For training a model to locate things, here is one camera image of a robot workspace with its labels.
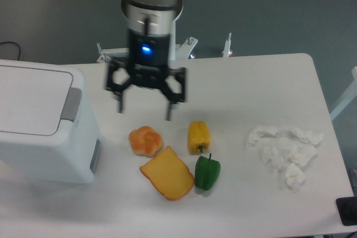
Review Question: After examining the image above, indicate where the round bread roll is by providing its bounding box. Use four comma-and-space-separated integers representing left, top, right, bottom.
128, 126, 163, 157

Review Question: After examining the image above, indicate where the green bell pepper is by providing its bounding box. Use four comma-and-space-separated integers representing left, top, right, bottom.
194, 153, 221, 191

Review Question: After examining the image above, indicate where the yellow bell pepper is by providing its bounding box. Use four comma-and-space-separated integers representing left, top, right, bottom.
187, 121, 211, 154

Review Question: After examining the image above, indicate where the black device at edge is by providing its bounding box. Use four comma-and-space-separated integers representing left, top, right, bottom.
335, 196, 356, 226

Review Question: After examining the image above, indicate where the crumpled white tissue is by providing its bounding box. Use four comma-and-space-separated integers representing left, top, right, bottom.
290, 127, 325, 146
284, 163, 305, 192
262, 146, 284, 169
288, 145, 317, 167
245, 125, 278, 149

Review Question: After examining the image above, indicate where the white trash can lid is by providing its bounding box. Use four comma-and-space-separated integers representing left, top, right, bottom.
1, 66, 73, 136

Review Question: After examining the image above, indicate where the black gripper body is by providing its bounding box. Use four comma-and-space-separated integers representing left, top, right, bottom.
127, 30, 170, 89

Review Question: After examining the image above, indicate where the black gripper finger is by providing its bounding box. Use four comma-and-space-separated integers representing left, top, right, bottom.
163, 67, 187, 121
105, 58, 133, 113

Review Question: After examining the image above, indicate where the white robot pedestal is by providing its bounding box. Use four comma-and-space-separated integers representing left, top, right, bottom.
168, 21, 176, 60

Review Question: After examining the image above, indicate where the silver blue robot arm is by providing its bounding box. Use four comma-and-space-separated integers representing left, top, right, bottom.
105, 0, 186, 120

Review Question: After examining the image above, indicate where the black floor cable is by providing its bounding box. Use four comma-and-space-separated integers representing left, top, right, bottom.
0, 41, 22, 57

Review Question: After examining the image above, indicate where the toast bread slice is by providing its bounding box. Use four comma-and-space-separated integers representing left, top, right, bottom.
139, 146, 194, 201

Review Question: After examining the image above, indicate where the white trash can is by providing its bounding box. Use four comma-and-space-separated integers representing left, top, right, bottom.
1, 60, 103, 183

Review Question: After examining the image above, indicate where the white frame leg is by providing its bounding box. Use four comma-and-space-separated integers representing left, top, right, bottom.
330, 66, 356, 121

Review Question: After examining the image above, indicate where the white metal base bracket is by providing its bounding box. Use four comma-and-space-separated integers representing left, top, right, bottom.
97, 32, 233, 64

